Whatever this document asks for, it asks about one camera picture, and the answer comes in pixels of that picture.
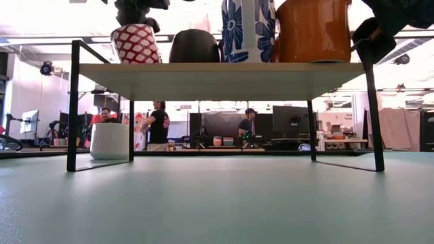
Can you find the wooden shelf black metal legs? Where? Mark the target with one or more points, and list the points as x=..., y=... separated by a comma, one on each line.
x=220, y=81

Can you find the black dome camera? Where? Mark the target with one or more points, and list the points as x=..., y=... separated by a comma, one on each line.
x=401, y=59
x=46, y=68

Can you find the white mug blue flowers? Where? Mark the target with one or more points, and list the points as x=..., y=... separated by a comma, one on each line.
x=237, y=34

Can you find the black monitor on arm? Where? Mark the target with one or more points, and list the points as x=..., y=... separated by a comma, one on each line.
x=291, y=118

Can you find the cream mug green inside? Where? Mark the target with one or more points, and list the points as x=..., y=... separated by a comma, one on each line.
x=108, y=142

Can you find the orange enamel mug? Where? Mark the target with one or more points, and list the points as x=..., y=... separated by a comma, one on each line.
x=313, y=34

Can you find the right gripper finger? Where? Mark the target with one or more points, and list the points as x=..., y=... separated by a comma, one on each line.
x=373, y=45

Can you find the green table mat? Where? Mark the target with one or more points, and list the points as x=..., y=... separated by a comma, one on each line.
x=203, y=203

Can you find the standing person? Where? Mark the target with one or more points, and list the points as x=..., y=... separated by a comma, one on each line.
x=158, y=127

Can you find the red white banner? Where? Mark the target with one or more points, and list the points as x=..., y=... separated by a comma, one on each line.
x=138, y=132

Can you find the table with boxes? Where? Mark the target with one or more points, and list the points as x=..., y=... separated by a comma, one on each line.
x=342, y=140

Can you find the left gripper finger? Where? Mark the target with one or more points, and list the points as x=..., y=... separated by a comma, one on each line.
x=153, y=24
x=132, y=13

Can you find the dark navy mug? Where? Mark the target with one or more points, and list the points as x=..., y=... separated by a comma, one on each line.
x=194, y=47

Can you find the seated person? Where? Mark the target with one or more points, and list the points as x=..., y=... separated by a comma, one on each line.
x=106, y=114

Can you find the beige board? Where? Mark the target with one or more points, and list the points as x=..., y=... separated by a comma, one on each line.
x=400, y=128

